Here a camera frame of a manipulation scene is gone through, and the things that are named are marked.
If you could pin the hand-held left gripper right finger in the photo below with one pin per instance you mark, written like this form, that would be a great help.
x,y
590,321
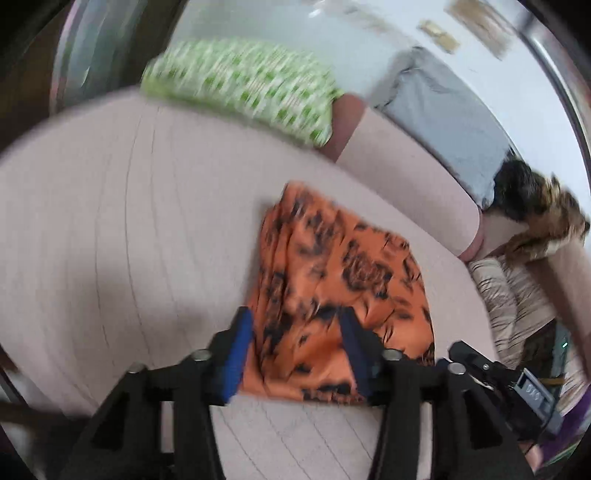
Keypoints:
x,y
356,360

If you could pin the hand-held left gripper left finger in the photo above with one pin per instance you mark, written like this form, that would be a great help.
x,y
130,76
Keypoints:
x,y
235,360

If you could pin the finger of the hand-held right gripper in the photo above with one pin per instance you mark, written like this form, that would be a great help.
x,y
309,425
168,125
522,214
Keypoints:
x,y
475,362

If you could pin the orange floral garment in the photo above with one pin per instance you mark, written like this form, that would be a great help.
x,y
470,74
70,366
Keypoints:
x,y
332,286

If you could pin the purple cloth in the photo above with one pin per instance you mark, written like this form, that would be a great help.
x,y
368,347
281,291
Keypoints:
x,y
567,415

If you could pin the striped beige pillow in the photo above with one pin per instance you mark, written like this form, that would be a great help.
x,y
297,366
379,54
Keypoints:
x,y
508,295

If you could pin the brown fur garment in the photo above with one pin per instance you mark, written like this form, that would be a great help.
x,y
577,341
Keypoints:
x,y
549,226

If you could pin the black garment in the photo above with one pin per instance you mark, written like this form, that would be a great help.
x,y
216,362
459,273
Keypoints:
x,y
515,189

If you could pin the grey pillow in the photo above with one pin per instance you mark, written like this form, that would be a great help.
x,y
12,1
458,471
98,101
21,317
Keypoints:
x,y
443,115

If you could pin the green patterned pillow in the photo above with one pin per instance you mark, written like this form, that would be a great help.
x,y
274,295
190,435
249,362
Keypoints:
x,y
249,83

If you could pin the beige wall switch plate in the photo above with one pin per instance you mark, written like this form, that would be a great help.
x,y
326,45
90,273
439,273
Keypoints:
x,y
447,41
431,26

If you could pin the wall poster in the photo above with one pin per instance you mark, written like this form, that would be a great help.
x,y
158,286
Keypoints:
x,y
482,23

